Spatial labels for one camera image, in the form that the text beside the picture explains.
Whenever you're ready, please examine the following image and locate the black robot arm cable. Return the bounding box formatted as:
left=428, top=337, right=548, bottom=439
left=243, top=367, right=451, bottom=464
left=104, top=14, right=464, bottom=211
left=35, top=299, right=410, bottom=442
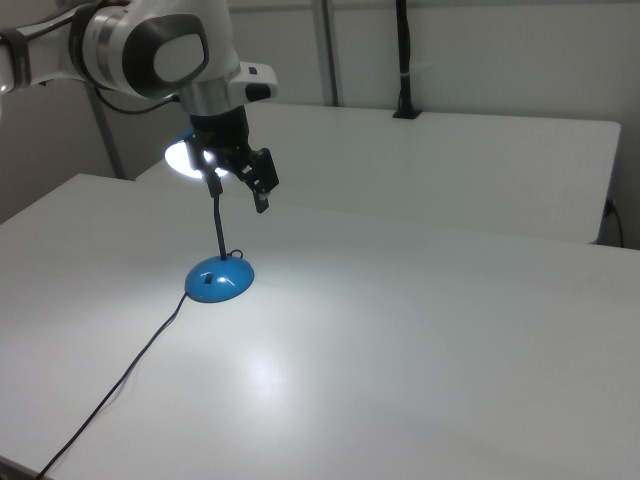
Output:
left=89, top=84, right=181, bottom=116

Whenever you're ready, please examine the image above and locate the grey metal frame post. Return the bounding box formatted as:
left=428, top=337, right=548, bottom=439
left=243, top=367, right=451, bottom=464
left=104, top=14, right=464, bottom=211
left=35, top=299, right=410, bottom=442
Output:
left=310, top=0, right=347, bottom=107

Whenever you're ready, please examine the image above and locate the black lamp power cable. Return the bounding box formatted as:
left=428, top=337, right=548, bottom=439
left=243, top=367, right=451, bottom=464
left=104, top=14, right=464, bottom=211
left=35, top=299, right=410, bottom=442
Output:
left=35, top=292, right=191, bottom=480

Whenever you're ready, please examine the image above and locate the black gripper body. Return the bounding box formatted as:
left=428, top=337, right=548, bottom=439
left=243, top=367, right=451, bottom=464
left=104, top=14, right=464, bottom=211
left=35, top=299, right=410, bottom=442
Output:
left=188, top=107, right=256, bottom=174

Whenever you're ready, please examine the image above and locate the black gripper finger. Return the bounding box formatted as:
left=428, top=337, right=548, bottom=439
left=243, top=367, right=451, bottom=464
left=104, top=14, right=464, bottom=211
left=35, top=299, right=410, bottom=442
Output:
left=187, top=141, right=224, bottom=200
left=238, top=147, right=280, bottom=215

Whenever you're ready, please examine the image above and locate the blue desk lamp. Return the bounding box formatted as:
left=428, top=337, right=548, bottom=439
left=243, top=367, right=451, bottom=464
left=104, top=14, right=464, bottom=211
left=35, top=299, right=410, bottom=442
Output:
left=163, top=127, right=256, bottom=305

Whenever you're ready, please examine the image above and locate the thin black wall cable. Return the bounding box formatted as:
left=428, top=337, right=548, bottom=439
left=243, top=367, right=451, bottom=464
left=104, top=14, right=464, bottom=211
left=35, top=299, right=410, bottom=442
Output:
left=604, top=199, right=626, bottom=249

